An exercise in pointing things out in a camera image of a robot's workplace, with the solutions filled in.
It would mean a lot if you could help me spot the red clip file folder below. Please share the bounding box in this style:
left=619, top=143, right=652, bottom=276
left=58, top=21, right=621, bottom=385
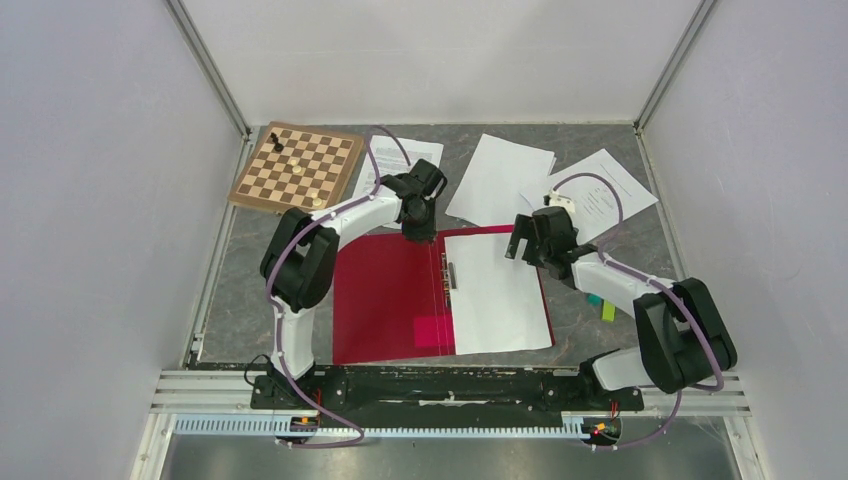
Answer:
left=331, top=223, right=556, bottom=367

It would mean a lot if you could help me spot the white paper sheet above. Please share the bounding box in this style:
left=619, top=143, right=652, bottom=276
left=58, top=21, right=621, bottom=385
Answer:
left=445, top=233, right=553, bottom=355

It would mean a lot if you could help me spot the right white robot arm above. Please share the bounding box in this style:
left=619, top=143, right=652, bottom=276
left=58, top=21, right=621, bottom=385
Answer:
left=505, top=207, right=738, bottom=408

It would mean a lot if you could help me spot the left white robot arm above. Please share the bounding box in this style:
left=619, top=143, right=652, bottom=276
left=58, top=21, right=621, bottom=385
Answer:
left=260, top=159, right=447, bottom=408

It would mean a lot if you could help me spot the silver folder clip mechanism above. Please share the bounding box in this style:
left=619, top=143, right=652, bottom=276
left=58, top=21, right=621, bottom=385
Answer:
left=446, top=262, right=457, bottom=290

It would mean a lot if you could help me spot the blank white paper stack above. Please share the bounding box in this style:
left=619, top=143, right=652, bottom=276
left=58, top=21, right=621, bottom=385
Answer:
left=446, top=134, right=555, bottom=226

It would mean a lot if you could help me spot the printed form paper sheet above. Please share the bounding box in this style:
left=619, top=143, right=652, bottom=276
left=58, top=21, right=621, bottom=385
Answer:
left=519, top=149, right=658, bottom=244

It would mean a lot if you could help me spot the yellow marker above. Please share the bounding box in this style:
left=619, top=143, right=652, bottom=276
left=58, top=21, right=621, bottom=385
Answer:
left=601, top=302, right=617, bottom=323

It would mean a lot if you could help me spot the wooden chessboard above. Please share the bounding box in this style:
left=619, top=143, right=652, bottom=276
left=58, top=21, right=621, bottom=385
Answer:
left=228, top=122, right=364, bottom=214

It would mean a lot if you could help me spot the black chess piece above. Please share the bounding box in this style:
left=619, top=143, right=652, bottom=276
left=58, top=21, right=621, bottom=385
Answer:
left=269, top=133, right=284, bottom=152

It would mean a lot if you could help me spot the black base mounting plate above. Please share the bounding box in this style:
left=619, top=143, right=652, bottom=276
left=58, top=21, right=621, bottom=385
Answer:
left=250, top=365, right=644, bottom=429

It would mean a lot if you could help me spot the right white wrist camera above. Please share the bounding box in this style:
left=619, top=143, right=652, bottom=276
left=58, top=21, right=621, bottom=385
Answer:
left=543, top=189, right=577, bottom=215

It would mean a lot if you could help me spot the right aluminium frame post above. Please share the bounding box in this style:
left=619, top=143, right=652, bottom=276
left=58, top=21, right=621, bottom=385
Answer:
left=633, top=0, right=720, bottom=136

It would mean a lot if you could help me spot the aluminium frame post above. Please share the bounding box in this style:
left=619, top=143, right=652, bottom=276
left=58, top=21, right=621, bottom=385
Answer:
left=633, top=0, right=720, bottom=136
left=164, top=0, right=252, bottom=141

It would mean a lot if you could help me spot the left aluminium frame post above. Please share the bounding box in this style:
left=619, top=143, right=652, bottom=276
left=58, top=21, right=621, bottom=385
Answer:
left=164, top=0, right=252, bottom=141

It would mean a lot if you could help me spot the white slotted cable duct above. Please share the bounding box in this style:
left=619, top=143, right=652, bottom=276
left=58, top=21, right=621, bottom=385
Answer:
left=173, top=414, right=586, bottom=440

